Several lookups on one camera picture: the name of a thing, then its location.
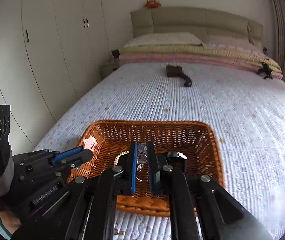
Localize orange plush toy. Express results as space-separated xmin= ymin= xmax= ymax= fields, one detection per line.
xmin=143 ymin=0 xmax=161 ymax=9

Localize pink pillow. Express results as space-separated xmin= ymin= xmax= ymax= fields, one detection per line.
xmin=202 ymin=35 xmax=263 ymax=55

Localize small black tripod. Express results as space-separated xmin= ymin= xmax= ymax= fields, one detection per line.
xmin=257 ymin=62 xmax=274 ymax=80

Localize cream spiral hair tie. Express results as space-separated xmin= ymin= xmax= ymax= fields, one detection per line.
xmin=112 ymin=151 xmax=131 ymax=167

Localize white built-in wardrobe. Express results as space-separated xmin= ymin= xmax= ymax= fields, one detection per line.
xmin=0 ymin=0 xmax=110 ymax=154

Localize black object on nightstand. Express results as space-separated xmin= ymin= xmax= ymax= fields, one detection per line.
xmin=111 ymin=49 xmax=120 ymax=60

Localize beige padded headboard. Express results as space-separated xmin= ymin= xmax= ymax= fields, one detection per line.
xmin=130 ymin=7 xmax=263 ymax=51

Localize brown wicker basket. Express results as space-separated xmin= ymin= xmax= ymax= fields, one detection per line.
xmin=66 ymin=119 xmax=225 ymax=218

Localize brown hairbrush on bed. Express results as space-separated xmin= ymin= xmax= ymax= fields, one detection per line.
xmin=166 ymin=64 xmax=192 ymax=87

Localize quilted white floral bedspread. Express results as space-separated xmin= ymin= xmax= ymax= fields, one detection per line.
xmin=37 ymin=62 xmax=285 ymax=239

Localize pink star hair clip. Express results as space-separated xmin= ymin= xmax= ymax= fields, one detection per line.
xmin=82 ymin=137 xmax=97 ymax=152

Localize white floral pillow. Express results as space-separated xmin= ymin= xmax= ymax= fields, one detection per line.
xmin=125 ymin=32 xmax=204 ymax=48

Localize bedside table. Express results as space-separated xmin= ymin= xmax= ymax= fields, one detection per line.
xmin=100 ymin=60 xmax=120 ymax=79

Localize folded yellow pink quilts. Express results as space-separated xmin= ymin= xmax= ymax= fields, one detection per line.
xmin=120 ymin=44 xmax=282 ymax=79

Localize black wrist watch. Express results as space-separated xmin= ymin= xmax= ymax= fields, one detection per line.
xmin=157 ymin=151 xmax=187 ymax=175

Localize person's left hand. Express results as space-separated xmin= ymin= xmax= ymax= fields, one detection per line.
xmin=0 ymin=210 xmax=21 ymax=234

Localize silver crystal chain jewelry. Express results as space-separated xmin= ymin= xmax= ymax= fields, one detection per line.
xmin=136 ymin=144 xmax=148 ymax=183

